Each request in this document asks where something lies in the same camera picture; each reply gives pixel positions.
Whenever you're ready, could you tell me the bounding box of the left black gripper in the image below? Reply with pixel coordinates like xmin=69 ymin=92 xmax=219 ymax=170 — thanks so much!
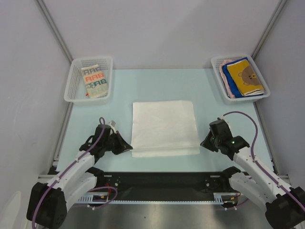
xmin=103 ymin=130 xmax=132 ymax=155

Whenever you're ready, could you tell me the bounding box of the white towel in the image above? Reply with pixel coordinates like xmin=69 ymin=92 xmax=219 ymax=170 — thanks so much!
xmin=131 ymin=100 xmax=200 ymax=158

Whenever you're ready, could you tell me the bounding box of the yellow brown bear towel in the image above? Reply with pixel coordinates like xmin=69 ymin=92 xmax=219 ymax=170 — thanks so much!
xmin=226 ymin=58 xmax=264 ymax=97

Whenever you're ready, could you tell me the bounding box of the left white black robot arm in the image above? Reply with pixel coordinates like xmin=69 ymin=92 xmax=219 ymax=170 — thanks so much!
xmin=26 ymin=124 xmax=132 ymax=229

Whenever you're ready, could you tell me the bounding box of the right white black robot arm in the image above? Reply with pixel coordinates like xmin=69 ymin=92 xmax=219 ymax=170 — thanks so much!
xmin=201 ymin=119 xmax=305 ymax=229

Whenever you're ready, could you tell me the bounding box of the pink towel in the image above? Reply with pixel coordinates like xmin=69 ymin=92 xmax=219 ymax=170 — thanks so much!
xmin=219 ymin=59 xmax=235 ymax=99

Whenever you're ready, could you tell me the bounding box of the printed letters towel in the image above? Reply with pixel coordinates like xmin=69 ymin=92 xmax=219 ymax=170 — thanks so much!
xmin=81 ymin=64 xmax=109 ymax=98

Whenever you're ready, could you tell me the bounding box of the left white plastic basket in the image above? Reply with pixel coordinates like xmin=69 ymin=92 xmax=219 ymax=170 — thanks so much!
xmin=64 ymin=56 xmax=113 ymax=105

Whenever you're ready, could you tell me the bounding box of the white plastic basket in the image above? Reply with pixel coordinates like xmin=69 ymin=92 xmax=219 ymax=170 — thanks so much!
xmin=64 ymin=56 xmax=113 ymax=105
xmin=211 ymin=54 xmax=271 ymax=105

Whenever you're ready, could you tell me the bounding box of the right white plastic basket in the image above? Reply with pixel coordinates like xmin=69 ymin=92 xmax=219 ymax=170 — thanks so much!
xmin=211 ymin=54 xmax=271 ymax=105

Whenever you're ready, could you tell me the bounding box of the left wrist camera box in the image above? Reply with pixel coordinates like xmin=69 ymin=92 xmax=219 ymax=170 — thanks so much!
xmin=107 ymin=120 xmax=117 ymax=134

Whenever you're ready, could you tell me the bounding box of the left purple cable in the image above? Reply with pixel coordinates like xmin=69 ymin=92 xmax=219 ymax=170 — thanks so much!
xmin=30 ymin=116 xmax=119 ymax=229

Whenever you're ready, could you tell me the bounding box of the purple cable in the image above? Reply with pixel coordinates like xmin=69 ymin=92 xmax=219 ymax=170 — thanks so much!
xmin=221 ymin=111 xmax=305 ymax=215
xmin=30 ymin=116 xmax=119 ymax=229

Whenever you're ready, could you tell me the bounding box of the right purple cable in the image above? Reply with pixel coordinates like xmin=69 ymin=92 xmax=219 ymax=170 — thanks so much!
xmin=221 ymin=111 xmax=305 ymax=215

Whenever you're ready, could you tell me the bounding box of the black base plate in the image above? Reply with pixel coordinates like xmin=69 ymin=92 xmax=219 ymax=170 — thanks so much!
xmin=96 ymin=172 xmax=237 ymax=202

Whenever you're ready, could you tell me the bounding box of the white slotted cable duct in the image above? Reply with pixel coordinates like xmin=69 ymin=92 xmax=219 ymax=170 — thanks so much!
xmin=76 ymin=193 xmax=233 ymax=206

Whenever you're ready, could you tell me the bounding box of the left aluminium corner post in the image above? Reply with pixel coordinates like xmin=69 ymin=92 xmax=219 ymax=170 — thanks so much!
xmin=34 ymin=0 xmax=73 ymax=63

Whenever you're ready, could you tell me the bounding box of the aluminium corner post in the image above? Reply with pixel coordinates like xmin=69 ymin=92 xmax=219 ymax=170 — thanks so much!
xmin=251 ymin=0 xmax=289 ymax=59
xmin=34 ymin=0 xmax=73 ymax=63

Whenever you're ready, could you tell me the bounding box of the right aluminium corner post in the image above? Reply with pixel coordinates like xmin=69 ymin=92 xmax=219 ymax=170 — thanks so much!
xmin=251 ymin=0 xmax=289 ymax=59

